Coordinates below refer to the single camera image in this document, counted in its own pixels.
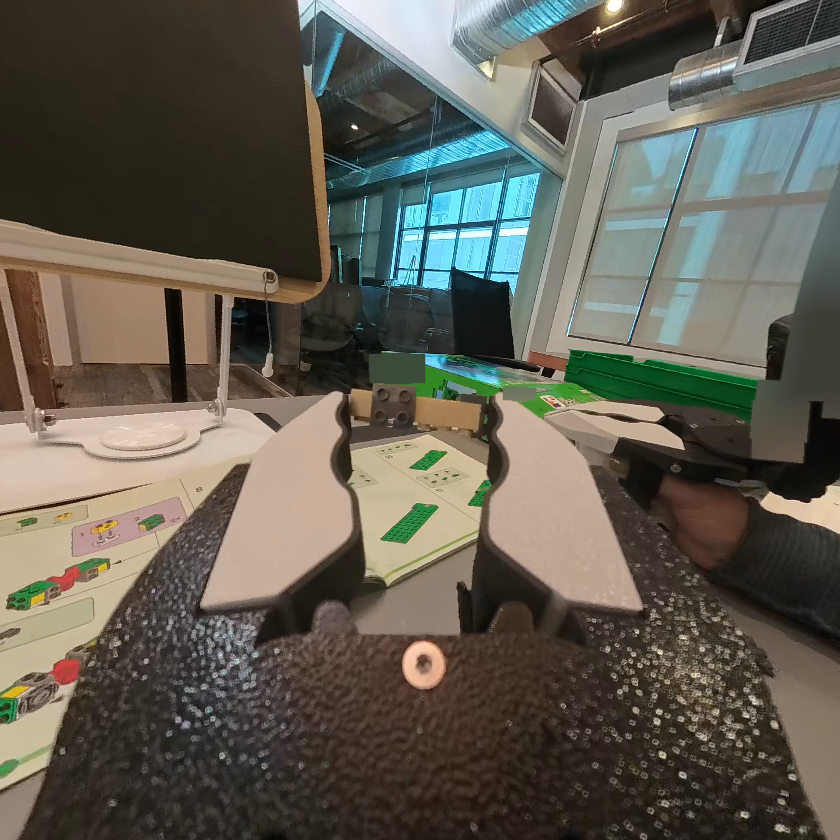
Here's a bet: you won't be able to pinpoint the person's right forearm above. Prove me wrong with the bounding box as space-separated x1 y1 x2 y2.
705 489 840 641

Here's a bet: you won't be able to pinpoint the dark mesh office chairs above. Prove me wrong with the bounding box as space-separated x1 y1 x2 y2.
301 283 454 371

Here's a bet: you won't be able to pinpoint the silver duct section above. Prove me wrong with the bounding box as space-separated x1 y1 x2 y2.
668 39 746 112

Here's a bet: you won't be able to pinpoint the stack of green plastic crates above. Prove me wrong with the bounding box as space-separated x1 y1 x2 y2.
564 350 759 422

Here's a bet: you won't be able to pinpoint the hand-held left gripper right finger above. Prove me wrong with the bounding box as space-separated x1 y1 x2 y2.
458 392 644 641

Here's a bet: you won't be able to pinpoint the large window with blinds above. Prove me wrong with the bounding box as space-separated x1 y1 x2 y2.
567 98 840 368

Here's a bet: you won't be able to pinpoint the white round disc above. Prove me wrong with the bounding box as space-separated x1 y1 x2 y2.
100 423 182 454

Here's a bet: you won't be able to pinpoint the wall ventilation grille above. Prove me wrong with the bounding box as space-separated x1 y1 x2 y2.
521 59 581 155

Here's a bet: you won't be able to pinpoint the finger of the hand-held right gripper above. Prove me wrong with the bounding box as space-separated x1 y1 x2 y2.
567 402 667 426
543 412 686 455

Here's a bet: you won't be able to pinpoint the white metal stand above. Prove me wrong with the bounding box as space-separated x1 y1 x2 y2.
0 220 280 516

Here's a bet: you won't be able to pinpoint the black panel with wooden edge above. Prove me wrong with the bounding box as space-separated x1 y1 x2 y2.
0 0 331 305

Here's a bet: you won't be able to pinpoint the grey desk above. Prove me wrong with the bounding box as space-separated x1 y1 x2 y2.
0 392 840 840

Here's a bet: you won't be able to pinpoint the person's right hand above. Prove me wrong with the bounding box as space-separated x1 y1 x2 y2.
656 469 752 572

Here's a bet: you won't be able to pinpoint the white air vent unit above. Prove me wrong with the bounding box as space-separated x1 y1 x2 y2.
734 0 840 93

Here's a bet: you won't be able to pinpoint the tan and grey brick assembly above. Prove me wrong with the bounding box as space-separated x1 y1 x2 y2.
348 382 492 442

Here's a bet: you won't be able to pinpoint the green toy box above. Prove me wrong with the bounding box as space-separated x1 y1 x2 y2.
423 353 608 421

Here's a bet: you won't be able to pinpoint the silver ceiling duct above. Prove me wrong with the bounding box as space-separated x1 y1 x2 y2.
453 0 605 67

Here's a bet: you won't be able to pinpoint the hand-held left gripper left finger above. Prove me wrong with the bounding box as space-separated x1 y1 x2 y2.
199 392 366 644

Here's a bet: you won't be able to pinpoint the distant grid window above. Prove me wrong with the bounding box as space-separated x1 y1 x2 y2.
394 171 540 290

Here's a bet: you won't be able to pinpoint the open brick instruction booklet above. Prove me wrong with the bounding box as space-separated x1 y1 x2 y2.
0 433 490 791

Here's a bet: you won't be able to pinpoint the black post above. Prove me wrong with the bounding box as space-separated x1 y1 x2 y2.
164 289 189 403

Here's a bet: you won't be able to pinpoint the white pull cord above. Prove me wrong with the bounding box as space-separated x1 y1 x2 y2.
261 270 278 379

